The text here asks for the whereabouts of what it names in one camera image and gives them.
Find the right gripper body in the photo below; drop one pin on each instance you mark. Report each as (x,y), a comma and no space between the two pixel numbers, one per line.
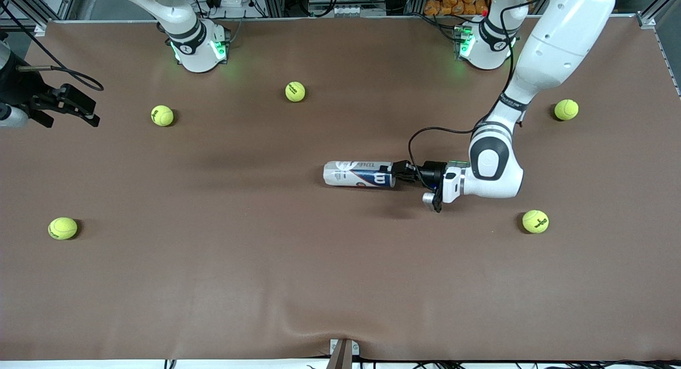
(21,91)

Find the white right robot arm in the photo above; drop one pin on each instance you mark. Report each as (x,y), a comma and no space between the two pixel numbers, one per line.
(197,50)

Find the white terminal strip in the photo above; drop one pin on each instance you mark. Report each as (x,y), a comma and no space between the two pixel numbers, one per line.
(346,10)

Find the metal table edge clamp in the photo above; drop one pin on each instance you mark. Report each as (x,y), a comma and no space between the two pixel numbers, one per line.
(343,355)

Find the brown table mat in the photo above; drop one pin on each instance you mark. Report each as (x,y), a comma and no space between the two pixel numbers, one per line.
(213,225)

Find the aluminium frame strut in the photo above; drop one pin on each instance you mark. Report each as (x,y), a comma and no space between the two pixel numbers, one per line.
(33,13)
(655,7)

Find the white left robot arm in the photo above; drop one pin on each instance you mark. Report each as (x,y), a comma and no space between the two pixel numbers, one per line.
(558,39)

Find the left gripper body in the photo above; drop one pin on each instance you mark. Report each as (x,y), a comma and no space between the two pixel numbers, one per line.
(429,175)

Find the white blue Wilson tennis can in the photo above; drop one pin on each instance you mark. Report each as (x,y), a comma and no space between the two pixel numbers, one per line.
(346,175)

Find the yellow-green tennis ball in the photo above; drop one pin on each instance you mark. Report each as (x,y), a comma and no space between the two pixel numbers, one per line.
(63,228)
(162,115)
(536,221)
(295,91)
(566,109)

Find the orange round items pile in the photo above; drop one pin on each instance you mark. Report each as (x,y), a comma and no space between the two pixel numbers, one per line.
(452,2)

